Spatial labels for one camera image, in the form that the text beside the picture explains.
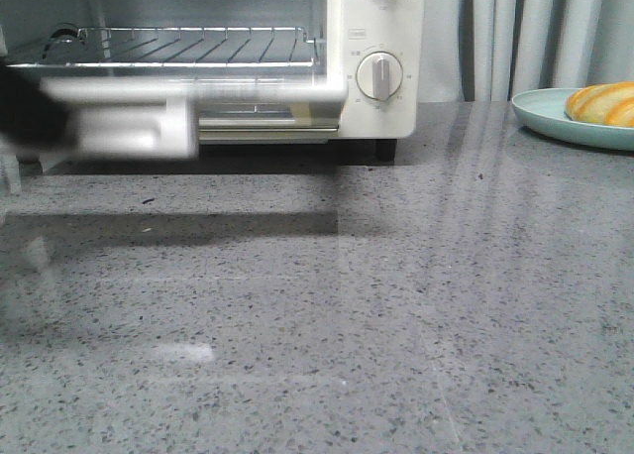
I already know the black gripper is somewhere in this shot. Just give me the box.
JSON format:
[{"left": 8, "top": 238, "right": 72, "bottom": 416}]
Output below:
[{"left": 1, "top": 64, "right": 72, "bottom": 151}]

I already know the oven glass door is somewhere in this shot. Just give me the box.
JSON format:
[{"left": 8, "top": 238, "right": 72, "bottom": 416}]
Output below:
[{"left": 41, "top": 77, "right": 348, "bottom": 160}]

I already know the golden croissant bread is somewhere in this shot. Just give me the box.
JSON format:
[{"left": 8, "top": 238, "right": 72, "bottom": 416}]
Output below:
[{"left": 565, "top": 81, "right": 633, "bottom": 128}]

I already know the lower oven timer knob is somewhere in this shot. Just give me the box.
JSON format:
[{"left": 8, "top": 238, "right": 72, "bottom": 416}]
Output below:
[{"left": 356, "top": 52, "right": 403, "bottom": 102}]

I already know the white Toshiba toaster oven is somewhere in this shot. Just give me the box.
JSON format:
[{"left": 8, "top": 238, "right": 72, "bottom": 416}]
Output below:
[{"left": 1, "top": 0, "right": 425, "bottom": 161}]

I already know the grey white curtain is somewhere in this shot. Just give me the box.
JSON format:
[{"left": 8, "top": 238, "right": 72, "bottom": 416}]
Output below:
[{"left": 418, "top": 0, "right": 633, "bottom": 102}]

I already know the light green plate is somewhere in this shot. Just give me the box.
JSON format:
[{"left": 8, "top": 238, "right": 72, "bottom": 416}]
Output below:
[{"left": 511, "top": 88, "right": 633, "bottom": 152}]

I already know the metal oven wire rack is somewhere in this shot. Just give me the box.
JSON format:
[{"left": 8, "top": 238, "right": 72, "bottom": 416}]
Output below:
[{"left": 6, "top": 24, "right": 323, "bottom": 69}]

